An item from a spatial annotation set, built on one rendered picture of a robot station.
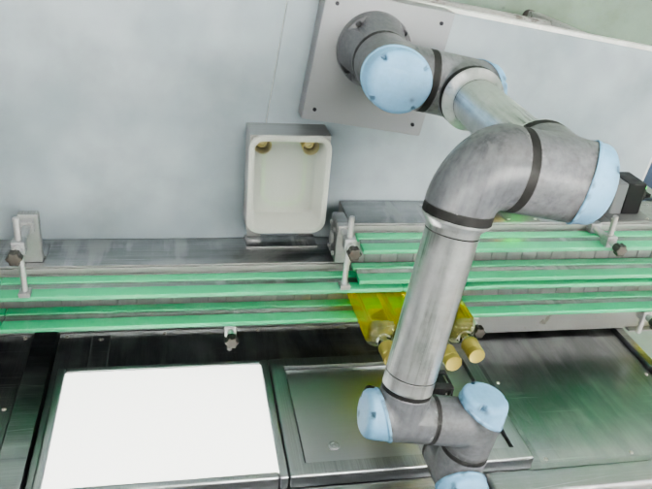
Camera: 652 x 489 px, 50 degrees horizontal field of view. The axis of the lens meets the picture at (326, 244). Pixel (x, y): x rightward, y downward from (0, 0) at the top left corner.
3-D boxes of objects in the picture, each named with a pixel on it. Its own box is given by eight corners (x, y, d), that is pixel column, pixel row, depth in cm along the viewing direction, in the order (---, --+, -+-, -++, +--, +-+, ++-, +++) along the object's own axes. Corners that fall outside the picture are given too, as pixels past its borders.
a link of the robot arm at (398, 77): (362, 24, 130) (377, 44, 119) (429, 40, 134) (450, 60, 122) (345, 86, 136) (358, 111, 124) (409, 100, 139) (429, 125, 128)
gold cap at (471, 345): (459, 351, 144) (467, 364, 140) (462, 337, 143) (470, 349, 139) (475, 349, 145) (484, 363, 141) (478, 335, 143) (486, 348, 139)
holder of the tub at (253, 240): (242, 236, 164) (245, 252, 157) (246, 122, 151) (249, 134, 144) (314, 235, 167) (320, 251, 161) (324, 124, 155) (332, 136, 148)
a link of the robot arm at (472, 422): (451, 407, 100) (428, 465, 105) (521, 414, 103) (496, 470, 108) (435, 373, 107) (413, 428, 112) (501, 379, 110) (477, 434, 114)
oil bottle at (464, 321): (418, 293, 165) (449, 347, 147) (422, 272, 162) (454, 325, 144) (441, 292, 166) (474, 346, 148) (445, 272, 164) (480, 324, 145)
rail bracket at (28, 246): (27, 252, 152) (6, 310, 133) (18, 180, 144) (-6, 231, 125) (50, 252, 153) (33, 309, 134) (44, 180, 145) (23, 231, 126)
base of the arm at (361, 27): (345, 3, 138) (355, 16, 129) (418, 18, 141) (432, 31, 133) (328, 78, 145) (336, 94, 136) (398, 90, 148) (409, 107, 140)
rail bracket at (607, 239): (581, 229, 166) (611, 257, 154) (589, 201, 162) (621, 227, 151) (597, 229, 166) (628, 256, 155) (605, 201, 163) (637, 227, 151)
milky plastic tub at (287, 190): (243, 216, 161) (245, 234, 153) (245, 121, 151) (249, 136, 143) (317, 216, 165) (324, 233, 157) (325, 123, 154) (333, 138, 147)
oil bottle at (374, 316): (345, 295, 161) (368, 351, 143) (348, 274, 159) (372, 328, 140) (370, 295, 163) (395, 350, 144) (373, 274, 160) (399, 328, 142)
